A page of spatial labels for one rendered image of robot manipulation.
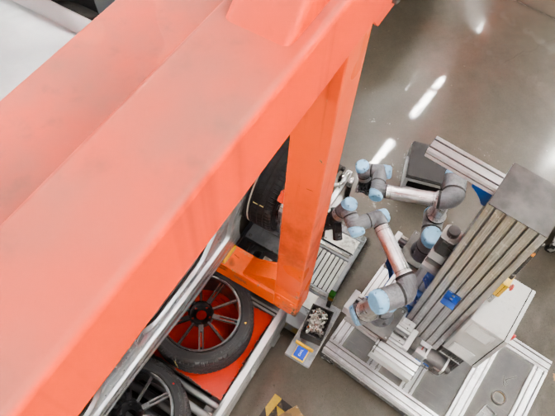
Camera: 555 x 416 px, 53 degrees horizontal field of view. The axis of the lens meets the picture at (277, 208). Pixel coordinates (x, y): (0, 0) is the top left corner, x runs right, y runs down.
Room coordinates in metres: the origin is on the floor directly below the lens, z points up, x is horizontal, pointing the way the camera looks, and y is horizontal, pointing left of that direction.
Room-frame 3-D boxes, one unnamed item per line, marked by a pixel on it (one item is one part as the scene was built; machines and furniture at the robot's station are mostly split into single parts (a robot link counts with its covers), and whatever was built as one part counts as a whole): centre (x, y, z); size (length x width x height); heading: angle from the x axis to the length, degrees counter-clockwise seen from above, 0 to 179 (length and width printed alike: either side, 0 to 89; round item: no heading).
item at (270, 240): (1.98, 0.00, 0.32); 0.40 x 0.30 x 0.28; 153
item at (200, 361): (1.18, 0.42, 0.39); 0.66 x 0.66 x 0.24
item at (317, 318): (1.15, -0.30, 0.51); 0.20 x 0.14 x 0.13; 160
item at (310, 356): (1.13, -0.29, 0.44); 0.43 x 0.17 x 0.03; 153
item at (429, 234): (1.56, -0.90, 0.98); 0.13 x 0.12 x 0.14; 168
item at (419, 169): (2.58, -1.19, 0.17); 0.43 x 0.36 x 0.34; 78
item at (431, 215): (1.68, -0.92, 1.19); 0.15 x 0.12 x 0.55; 168
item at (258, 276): (1.44, 0.17, 0.69); 0.52 x 0.17 x 0.35; 63
